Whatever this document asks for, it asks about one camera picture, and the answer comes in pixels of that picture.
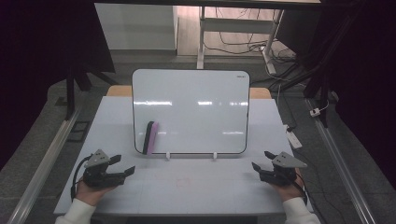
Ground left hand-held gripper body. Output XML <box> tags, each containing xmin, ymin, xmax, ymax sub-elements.
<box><xmin>82</xmin><ymin>148</ymin><xmax>127</xmax><ymax>189</ymax></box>

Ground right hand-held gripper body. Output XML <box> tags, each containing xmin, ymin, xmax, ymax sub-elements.
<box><xmin>260</xmin><ymin>151</ymin><xmax>308</xmax><ymax>188</ymax></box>

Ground person's right hand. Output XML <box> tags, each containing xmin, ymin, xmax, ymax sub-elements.
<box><xmin>270</xmin><ymin>169</ymin><xmax>305</xmax><ymax>203</ymax></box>

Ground person's left hand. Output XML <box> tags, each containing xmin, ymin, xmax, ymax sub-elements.
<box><xmin>75</xmin><ymin>178</ymin><xmax>118</xmax><ymax>206</ymax></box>

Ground white power strip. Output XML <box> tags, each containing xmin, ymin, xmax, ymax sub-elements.
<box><xmin>284</xmin><ymin>124</ymin><xmax>304</xmax><ymax>149</ymax></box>

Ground black floor plate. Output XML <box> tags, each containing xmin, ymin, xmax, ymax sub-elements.
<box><xmin>66</xmin><ymin>120</ymin><xmax>92</xmax><ymax>144</ymax></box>

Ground white whiteboard with black rim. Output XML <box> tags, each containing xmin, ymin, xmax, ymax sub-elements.
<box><xmin>132</xmin><ymin>68</ymin><xmax>251</xmax><ymax>156</ymax></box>

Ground black metal stand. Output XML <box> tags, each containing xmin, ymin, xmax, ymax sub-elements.
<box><xmin>64</xmin><ymin>66</ymin><xmax>120</xmax><ymax>121</ymax></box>
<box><xmin>274</xmin><ymin>8</ymin><xmax>359</xmax><ymax>129</ymax></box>

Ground black curtain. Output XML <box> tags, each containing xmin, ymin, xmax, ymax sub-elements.
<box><xmin>320</xmin><ymin>0</ymin><xmax>396</xmax><ymax>183</ymax></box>
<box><xmin>0</xmin><ymin>0</ymin><xmax>116</xmax><ymax>171</ymax></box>

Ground white panel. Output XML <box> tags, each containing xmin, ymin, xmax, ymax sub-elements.
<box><xmin>94</xmin><ymin>3</ymin><xmax>179</xmax><ymax>50</ymax></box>

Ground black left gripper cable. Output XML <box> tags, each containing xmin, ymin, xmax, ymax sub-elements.
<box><xmin>70</xmin><ymin>154</ymin><xmax>94</xmax><ymax>202</ymax></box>

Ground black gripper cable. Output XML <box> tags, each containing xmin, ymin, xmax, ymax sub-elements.
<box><xmin>70</xmin><ymin>154</ymin><xmax>94</xmax><ymax>202</ymax></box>
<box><xmin>292</xmin><ymin>178</ymin><xmax>310</xmax><ymax>206</ymax></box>

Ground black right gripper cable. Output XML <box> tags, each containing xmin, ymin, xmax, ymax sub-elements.
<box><xmin>292</xmin><ymin>178</ymin><xmax>310</xmax><ymax>206</ymax></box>

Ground aluminium floor rail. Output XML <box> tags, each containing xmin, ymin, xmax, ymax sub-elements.
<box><xmin>7</xmin><ymin>105</ymin><xmax>82</xmax><ymax>224</ymax></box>
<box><xmin>306</xmin><ymin>98</ymin><xmax>377</xmax><ymax>224</ymax></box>

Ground black floor cables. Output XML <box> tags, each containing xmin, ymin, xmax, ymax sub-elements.
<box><xmin>204</xmin><ymin>7</ymin><xmax>300</xmax><ymax>60</ymax></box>

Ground white metal desk frame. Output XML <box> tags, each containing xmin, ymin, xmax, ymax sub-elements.
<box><xmin>196</xmin><ymin>6</ymin><xmax>285</xmax><ymax>76</ymax></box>

